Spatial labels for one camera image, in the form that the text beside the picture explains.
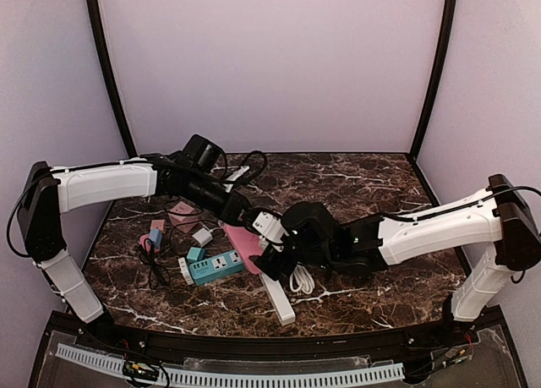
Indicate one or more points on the teal power strip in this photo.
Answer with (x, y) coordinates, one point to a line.
(216, 267)

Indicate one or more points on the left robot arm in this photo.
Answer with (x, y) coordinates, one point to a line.
(51, 191)

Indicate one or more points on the white usb charger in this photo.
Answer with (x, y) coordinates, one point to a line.
(202, 237)

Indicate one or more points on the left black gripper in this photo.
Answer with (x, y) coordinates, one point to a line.
(236, 208)

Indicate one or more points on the bright pink plug adapter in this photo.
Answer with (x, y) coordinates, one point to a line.
(145, 242)

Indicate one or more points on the black frame post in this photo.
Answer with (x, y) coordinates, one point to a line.
(444, 36)
(109, 79)

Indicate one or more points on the right black frame post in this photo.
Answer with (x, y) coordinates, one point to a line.
(444, 36)

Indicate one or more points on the light pink charger block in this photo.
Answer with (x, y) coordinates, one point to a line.
(157, 230)

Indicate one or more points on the left circuit board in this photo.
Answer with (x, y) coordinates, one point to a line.
(140, 370)

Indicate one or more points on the pink triangular power strip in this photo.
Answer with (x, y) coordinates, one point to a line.
(247, 245)

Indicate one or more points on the pink cube socket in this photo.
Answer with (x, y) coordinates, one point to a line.
(183, 217)

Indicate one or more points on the black front rail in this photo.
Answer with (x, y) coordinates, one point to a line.
(408, 344)

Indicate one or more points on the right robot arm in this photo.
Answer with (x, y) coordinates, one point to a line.
(497, 215)

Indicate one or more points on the teal charger plug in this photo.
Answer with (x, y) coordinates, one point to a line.
(195, 254)

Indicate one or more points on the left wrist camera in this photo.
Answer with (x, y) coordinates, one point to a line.
(246, 172)

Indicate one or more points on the left black frame post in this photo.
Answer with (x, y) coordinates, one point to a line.
(109, 79)

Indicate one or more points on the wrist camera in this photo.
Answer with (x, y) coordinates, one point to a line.
(246, 172)
(270, 231)

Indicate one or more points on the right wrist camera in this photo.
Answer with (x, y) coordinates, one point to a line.
(270, 231)

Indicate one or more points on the white slotted cable duct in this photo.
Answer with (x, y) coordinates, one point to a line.
(207, 374)

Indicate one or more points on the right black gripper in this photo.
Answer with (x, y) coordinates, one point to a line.
(275, 260)

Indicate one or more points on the white power strip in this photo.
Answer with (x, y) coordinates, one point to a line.
(279, 300)

